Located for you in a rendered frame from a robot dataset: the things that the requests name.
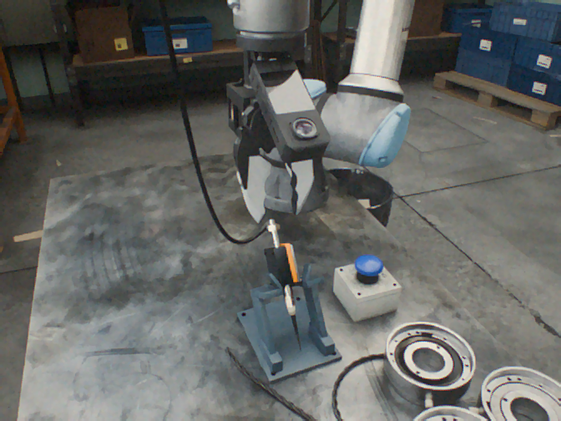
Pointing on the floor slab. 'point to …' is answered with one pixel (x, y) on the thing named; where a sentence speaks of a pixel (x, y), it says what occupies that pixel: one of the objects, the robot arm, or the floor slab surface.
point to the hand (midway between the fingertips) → (280, 211)
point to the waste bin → (367, 190)
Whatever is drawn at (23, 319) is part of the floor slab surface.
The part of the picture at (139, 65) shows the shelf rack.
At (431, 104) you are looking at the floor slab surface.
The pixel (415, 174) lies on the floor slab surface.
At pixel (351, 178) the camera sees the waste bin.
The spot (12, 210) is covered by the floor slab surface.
